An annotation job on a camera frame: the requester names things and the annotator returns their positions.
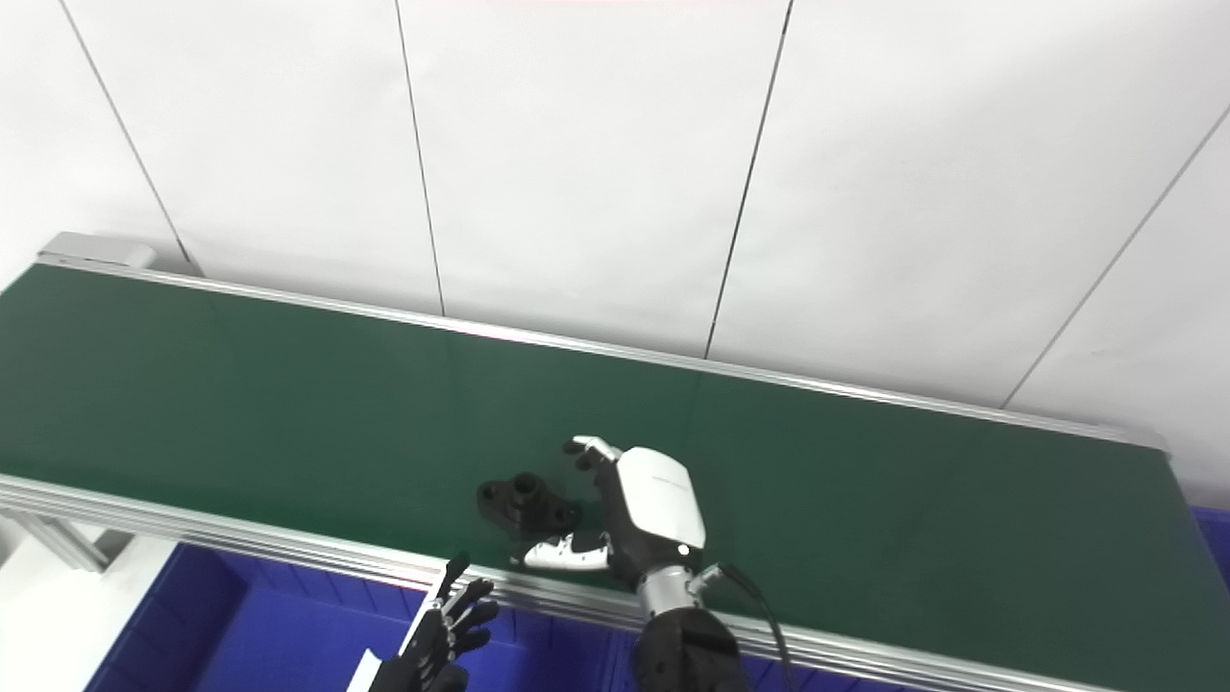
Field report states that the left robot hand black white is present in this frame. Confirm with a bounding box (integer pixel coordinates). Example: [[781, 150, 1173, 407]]
[[346, 553, 501, 692]]

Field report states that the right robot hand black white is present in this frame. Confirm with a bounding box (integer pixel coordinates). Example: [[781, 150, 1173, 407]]
[[524, 435, 708, 585]]

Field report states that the black plastic part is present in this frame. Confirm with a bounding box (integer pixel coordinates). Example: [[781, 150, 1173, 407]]
[[478, 471, 583, 539]]

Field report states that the green conveyor belt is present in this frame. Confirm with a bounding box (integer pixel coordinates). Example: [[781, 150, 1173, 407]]
[[0, 252, 1230, 692], [0, 265, 1230, 692]]

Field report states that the blue plastic bin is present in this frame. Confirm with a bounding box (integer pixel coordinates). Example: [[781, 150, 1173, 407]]
[[605, 630, 923, 692], [1190, 504, 1230, 589], [85, 542, 626, 692]]

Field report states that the aluminium conveyor support leg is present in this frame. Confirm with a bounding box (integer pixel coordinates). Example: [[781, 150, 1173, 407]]
[[0, 507, 133, 575]]

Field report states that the grey conveyor end cap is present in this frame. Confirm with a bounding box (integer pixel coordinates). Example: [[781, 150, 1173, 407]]
[[37, 231, 157, 271]]

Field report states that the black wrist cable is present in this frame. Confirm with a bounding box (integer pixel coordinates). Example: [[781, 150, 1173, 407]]
[[700, 561, 800, 692]]

